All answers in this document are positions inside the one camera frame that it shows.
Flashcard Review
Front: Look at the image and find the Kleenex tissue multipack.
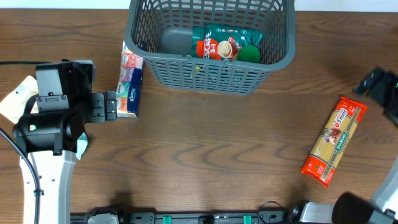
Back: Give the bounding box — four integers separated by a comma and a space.
116, 42, 145, 118

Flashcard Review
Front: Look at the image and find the orange spaghetti packet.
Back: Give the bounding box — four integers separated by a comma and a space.
300, 96, 368, 187

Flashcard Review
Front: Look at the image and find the green Nescafe coffee bag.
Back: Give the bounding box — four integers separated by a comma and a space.
191, 24, 263, 60

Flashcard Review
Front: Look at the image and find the green lidded jar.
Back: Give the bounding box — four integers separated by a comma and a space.
236, 45, 261, 63

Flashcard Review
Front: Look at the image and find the teal packet under arm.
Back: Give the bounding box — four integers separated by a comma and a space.
76, 132, 88, 160

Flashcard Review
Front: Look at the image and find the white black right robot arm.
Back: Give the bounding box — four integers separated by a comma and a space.
289, 67, 397, 223

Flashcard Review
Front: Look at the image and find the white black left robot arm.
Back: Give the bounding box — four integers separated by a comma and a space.
12, 60, 117, 223

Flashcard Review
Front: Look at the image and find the beige paper pouch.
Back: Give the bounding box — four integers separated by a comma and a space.
1, 76, 39, 124

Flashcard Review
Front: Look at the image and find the grey plastic lattice basket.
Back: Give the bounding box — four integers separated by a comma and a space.
124, 0, 295, 95

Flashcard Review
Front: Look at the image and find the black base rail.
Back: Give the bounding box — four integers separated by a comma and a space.
70, 207, 292, 224

